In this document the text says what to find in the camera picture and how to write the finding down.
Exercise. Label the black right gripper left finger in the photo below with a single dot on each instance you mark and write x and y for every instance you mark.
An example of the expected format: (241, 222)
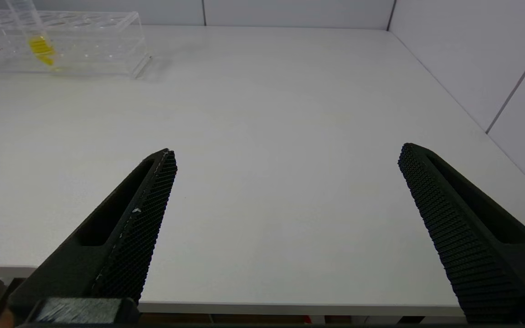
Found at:
(126, 241)

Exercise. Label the clear acrylic test tube rack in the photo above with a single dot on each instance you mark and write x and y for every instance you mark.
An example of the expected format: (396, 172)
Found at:
(103, 45)

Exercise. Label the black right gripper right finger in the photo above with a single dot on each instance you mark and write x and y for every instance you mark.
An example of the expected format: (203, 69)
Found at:
(472, 246)

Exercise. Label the test tube with yellow pigment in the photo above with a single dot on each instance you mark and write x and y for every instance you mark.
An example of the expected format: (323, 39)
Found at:
(41, 49)

